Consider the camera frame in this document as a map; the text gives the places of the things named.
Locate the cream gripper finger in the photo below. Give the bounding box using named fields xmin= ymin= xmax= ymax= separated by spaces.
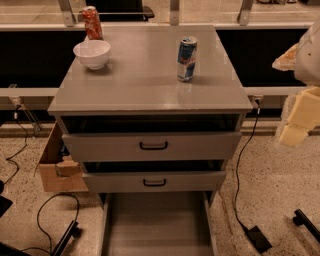
xmin=278 ymin=87 xmax=320 ymax=148
xmin=272 ymin=44 xmax=297 ymax=71

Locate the blue silver redbull can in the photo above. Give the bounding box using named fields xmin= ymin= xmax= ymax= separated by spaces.
xmin=177 ymin=36 xmax=198 ymax=82

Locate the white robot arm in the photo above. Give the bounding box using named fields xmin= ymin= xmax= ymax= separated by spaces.
xmin=272 ymin=20 xmax=320 ymax=148

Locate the grey top drawer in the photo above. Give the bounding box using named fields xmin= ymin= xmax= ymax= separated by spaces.
xmin=61 ymin=114 xmax=243 ymax=163

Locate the grey middle drawer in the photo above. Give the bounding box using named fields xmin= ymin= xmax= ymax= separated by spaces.
xmin=83 ymin=160 xmax=226 ymax=193

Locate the grey drawer cabinet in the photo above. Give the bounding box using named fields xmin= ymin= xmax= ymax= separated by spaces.
xmin=47 ymin=24 xmax=254 ymax=206

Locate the grey open bottom drawer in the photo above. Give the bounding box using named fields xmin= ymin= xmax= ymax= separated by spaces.
xmin=98 ymin=192 xmax=218 ymax=256

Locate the red cola can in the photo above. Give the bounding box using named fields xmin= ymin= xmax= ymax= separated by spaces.
xmin=82 ymin=6 xmax=103 ymax=40

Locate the black stand leg right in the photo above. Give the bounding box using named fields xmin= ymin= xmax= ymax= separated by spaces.
xmin=293 ymin=209 xmax=320 ymax=243

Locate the black stand leg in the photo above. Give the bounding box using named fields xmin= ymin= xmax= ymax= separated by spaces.
xmin=293 ymin=209 xmax=320 ymax=243
xmin=51 ymin=220 xmax=81 ymax=256

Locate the white ceramic bowl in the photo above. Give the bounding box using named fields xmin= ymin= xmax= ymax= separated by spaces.
xmin=73 ymin=40 xmax=111 ymax=70

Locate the brown cardboard box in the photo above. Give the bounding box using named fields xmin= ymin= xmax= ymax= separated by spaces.
xmin=38 ymin=124 xmax=88 ymax=192

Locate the black stand leg left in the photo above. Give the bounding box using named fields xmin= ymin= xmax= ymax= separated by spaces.
xmin=51 ymin=220 xmax=81 ymax=256

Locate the black power cable right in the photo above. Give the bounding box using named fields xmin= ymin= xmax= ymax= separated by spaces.
xmin=232 ymin=98 xmax=262 ymax=231

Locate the metal rail bracket left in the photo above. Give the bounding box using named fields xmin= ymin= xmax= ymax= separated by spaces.
xmin=9 ymin=84 xmax=42 ymax=138

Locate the black looped floor cable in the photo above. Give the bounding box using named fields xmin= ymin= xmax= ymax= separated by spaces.
xmin=20 ymin=192 xmax=81 ymax=255

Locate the black cable left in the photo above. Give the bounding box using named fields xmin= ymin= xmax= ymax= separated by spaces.
xmin=3 ymin=104 xmax=30 ymax=186

